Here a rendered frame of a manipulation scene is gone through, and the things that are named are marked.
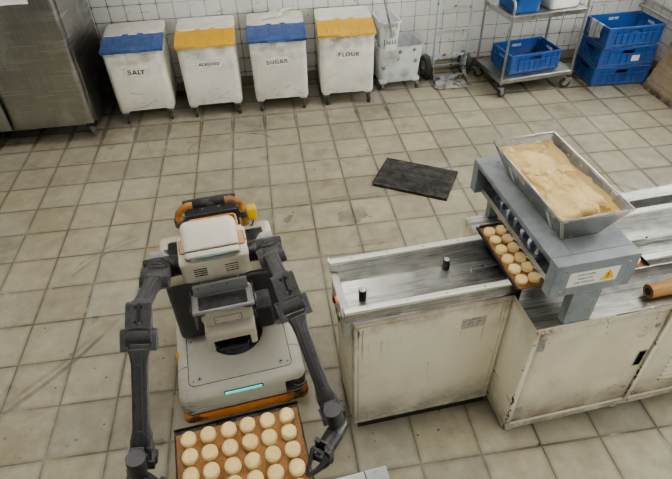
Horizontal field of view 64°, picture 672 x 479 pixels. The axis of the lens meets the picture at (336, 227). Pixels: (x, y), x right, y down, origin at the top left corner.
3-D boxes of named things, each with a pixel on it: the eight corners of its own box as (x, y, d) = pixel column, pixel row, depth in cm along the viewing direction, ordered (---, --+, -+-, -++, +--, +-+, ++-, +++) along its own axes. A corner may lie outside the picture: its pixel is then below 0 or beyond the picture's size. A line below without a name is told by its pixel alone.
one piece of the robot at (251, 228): (184, 319, 302) (147, 204, 248) (279, 300, 312) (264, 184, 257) (187, 368, 277) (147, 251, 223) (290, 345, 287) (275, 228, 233)
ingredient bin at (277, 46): (256, 114, 521) (245, 36, 472) (255, 86, 570) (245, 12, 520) (311, 110, 526) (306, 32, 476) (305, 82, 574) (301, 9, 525)
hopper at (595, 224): (547, 158, 238) (554, 131, 229) (623, 239, 196) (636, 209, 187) (486, 167, 234) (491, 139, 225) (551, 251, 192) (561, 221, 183)
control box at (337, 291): (339, 295, 243) (338, 274, 234) (351, 337, 225) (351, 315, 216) (331, 297, 242) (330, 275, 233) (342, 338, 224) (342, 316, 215)
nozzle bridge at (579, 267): (526, 206, 266) (542, 148, 245) (613, 315, 212) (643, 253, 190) (464, 216, 262) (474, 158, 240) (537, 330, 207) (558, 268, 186)
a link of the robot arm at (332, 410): (343, 403, 180) (319, 413, 179) (336, 381, 174) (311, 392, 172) (355, 431, 171) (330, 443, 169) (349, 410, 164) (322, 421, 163)
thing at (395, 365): (459, 352, 302) (484, 232, 244) (485, 405, 276) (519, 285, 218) (338, 376, 292) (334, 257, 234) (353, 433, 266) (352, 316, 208)
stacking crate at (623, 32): (634, 29, 559) (641, 10, 546) (659, 44, 529) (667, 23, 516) (582, 35, 552) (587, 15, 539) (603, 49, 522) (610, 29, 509)
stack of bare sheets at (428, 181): (372, 185, 427) (372, 182, 425) (387, 159, 455) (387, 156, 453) (446, 201, 409) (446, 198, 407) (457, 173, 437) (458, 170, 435)
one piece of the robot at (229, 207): (181, 246, 265) (171, 202, 259) (251, 233, 271) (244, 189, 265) (180, 252, 255) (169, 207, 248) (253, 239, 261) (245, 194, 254)
